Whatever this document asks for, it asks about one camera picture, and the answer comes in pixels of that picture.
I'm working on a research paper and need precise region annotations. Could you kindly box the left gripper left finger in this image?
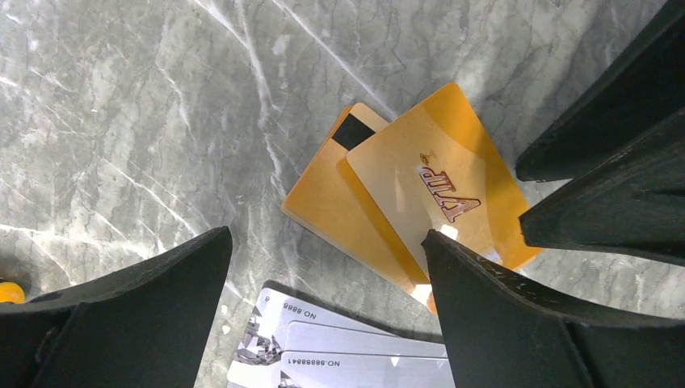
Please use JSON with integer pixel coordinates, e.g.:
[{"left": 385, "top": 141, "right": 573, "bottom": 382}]
[{"left": 1, "top": 226, "right": 233, "bottom": 387}]

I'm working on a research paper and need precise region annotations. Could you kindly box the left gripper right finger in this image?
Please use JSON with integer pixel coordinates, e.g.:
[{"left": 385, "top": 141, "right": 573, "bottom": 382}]
[{"left": 422, "top": 230, "right": 684, "bottom": 387}]

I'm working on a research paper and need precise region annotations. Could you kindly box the grey credit card stack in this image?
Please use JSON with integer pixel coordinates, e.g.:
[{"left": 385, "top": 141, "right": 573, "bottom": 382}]
[{"left": 227, "top": 287, "right": 455, "bottom": 387}]

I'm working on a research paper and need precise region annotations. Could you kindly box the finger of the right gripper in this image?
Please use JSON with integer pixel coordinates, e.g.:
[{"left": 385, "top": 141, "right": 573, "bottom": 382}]
[
  {"left": 519, "top": 110, "right": 684, "bottom": 266},
  {"left": 515, "top": 1, "right": 684, "bottom": 182}
]

